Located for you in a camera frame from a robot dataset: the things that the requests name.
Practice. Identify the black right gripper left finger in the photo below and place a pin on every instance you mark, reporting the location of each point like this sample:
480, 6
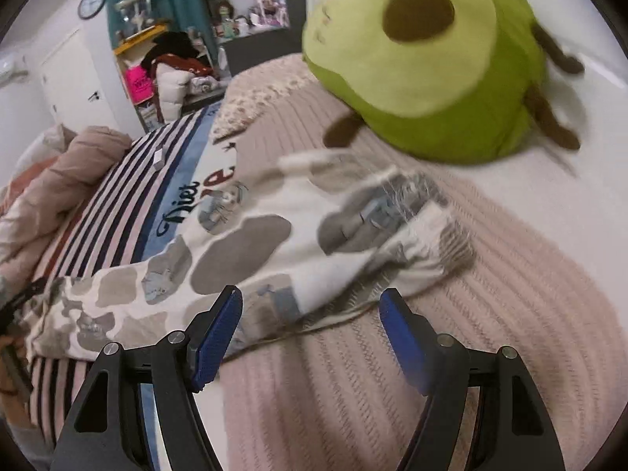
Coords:
105, 427

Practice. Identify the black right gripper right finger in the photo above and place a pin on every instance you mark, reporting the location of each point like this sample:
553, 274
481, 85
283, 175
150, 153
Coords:
513, 429

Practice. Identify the cream grey patterned pants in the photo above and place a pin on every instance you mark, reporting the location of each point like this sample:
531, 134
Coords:
310, 241

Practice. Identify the pink beige quilted comforter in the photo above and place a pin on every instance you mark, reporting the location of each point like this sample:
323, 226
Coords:
31, 221

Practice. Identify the pink ribbed bed cover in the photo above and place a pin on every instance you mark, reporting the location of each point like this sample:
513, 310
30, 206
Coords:
343, 397

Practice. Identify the striped Diet Coke blanket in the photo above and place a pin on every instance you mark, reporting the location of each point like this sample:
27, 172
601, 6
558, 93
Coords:
131, 216

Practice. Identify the small white box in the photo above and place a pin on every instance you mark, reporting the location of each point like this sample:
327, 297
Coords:
158, 160

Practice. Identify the white door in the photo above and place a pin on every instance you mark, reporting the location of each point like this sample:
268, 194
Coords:
72, 86

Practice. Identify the pink shopping bag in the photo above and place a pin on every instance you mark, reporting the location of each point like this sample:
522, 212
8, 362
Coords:
139, 85

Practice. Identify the white puffer jacket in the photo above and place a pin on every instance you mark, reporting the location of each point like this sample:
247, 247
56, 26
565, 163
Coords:
172, 89

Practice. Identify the yellow white shelf unit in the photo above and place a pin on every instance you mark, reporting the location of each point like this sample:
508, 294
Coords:
129, 54

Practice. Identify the floral pillow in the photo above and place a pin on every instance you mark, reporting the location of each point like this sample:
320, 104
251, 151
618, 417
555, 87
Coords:
254, 90

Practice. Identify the dark desk with clutter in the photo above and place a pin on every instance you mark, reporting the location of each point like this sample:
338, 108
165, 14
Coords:
251, 32

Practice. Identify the green avocado plush toy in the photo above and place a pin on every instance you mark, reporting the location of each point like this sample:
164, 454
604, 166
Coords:
452, 81

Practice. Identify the white wall air conditioner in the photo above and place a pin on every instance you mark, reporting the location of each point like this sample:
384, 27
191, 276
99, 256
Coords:
11, 69

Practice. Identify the round wall clock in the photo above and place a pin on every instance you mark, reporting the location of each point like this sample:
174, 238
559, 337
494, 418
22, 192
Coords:
88, 9

